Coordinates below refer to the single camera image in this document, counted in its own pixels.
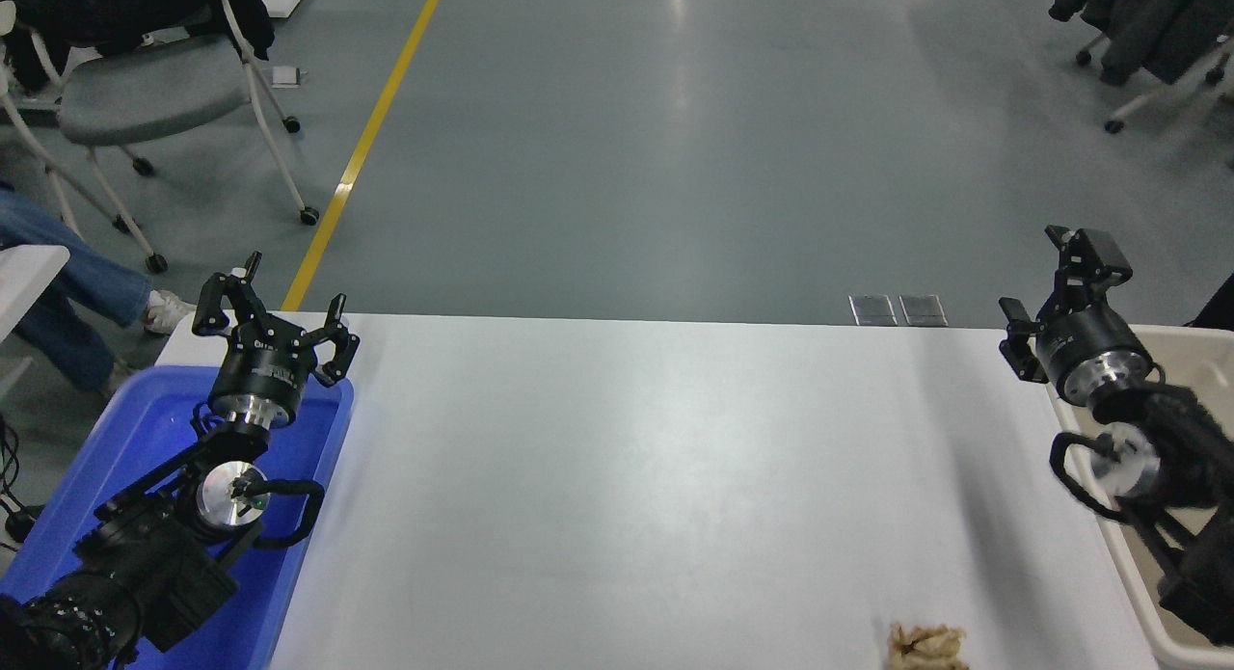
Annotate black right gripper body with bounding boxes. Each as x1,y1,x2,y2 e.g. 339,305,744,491
1037,304,1153,401

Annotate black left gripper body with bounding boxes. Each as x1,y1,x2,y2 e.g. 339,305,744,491
209,313,319,413

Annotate crumpled tan paper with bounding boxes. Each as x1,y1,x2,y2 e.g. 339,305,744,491
887,622,971,670

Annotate large pale bin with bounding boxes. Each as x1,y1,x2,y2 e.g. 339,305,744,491
1046,324,1234,670

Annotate blue plastic tray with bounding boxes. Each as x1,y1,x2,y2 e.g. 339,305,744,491
0,364,355,670

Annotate black fabric object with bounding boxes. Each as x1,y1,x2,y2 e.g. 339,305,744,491
1188,273,1234,332

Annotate person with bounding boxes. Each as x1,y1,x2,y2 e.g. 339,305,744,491
0,188,198,402

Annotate white-legged chair with castors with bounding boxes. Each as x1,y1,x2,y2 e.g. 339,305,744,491
1075,29,1234,135

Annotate small white table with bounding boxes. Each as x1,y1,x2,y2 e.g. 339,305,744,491
0,244,70,399

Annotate dark grey coat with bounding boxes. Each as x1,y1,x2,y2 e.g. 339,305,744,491
1048,0,1234,86

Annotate black jacket on chair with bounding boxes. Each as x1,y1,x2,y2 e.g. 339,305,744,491
0,0,275,94

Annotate grey chair white frame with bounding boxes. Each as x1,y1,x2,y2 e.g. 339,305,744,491
0,0,321,274

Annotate black cables with plug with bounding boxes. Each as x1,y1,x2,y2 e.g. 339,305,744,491
0,415,44,548

